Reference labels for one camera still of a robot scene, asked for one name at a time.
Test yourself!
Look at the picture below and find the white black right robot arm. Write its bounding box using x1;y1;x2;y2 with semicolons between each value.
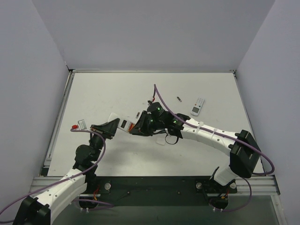
129;102;260;186

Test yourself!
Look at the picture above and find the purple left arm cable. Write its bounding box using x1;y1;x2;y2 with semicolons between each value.
0;126;115;223

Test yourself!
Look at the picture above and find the small white remote with buttons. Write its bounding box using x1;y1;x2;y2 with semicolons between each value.
190;98;205;116

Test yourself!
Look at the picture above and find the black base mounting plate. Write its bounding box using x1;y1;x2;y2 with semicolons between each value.
79;176;238;210

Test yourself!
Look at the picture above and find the white battery cover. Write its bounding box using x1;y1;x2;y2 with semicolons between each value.
156;137;166;146

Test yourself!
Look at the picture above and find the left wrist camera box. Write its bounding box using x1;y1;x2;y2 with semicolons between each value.
77;120;87;130

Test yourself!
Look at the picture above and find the long white remote control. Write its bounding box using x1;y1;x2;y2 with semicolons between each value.
107;113;135;133

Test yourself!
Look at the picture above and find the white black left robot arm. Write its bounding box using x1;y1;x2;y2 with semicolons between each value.
13;118;120;225

